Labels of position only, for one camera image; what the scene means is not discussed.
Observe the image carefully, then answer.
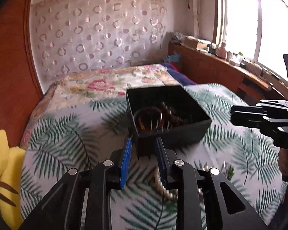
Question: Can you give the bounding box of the white pearl necklace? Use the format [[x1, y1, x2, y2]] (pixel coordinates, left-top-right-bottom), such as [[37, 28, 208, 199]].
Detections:
[[154, 164, 209, 203]]

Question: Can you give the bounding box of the silver hair comb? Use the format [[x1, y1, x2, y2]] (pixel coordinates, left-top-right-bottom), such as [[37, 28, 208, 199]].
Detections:
[[131, 109, 171, 135]]

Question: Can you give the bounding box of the black square jewelry box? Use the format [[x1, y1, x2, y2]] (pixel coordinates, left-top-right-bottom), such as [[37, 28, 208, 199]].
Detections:
[[126, 85, 212, 157]]

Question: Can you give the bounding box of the person's right hand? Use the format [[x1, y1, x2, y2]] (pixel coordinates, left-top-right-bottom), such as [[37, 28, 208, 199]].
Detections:
[[278, 148, 288, 182]]

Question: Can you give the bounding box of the palm leaf bedspread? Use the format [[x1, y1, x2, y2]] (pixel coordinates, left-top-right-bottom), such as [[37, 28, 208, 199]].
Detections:
[[20, 84, 287, 229]]

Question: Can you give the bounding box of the yellow plush toy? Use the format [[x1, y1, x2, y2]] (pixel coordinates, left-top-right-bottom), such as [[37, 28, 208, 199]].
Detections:
[[0, 130, 26, 229]]

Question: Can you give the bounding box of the pink kettle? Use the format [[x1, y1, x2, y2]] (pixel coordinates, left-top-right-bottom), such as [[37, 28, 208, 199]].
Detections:
[[216, 42, 227, 59]]

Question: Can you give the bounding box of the wooden side cabinet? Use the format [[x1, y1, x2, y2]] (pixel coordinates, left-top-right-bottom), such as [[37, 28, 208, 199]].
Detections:
[[168, 43, 288, 104]]

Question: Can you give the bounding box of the navy blue blanket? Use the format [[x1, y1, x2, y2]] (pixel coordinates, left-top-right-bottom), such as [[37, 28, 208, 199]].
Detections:
[[162, 62, 196, 86]]

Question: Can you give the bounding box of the window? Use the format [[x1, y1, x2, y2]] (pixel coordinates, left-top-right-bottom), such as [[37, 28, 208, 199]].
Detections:
[[215, 0, 288, 81]]

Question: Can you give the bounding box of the floral quilt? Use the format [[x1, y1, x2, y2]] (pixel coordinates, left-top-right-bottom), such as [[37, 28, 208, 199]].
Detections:
[[20, 64, 180, 149]]

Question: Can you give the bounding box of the cardboard box on cabinet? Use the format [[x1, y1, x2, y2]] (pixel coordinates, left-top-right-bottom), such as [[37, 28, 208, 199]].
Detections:
[[183, 36, 211, 50]]

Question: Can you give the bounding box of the blue paper bag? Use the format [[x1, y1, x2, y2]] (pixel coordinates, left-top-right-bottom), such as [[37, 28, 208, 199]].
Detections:
[[163, 52, 181, 63]]

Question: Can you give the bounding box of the beige window drape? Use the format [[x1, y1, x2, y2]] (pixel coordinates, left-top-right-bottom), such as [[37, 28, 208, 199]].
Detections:
[[186, 0, 200, 37]]

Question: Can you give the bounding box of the circle pattern sheer curtain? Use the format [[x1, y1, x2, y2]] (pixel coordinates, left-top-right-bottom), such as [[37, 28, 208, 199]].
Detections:
[[30, 0, 167, 91]]

